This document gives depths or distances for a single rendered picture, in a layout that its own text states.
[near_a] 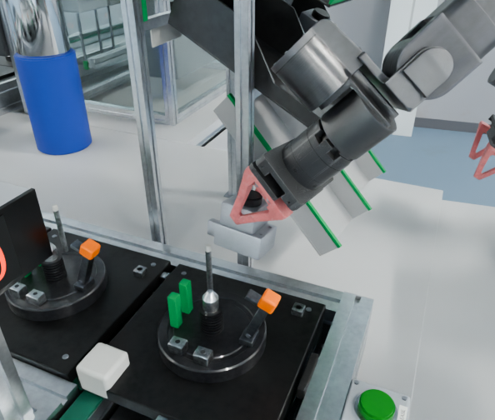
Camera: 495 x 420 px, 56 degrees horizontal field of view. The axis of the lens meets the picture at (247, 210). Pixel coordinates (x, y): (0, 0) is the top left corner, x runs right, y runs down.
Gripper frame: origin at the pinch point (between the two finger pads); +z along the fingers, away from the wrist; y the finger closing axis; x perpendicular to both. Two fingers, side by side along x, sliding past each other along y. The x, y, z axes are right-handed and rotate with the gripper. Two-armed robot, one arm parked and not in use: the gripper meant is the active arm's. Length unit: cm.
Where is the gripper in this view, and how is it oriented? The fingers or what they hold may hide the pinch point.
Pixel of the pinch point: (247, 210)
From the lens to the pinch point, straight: 56.4
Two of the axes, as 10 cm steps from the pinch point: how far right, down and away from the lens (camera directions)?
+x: 6.0, 8.0, -0.4
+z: -6.4, 5.1, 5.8
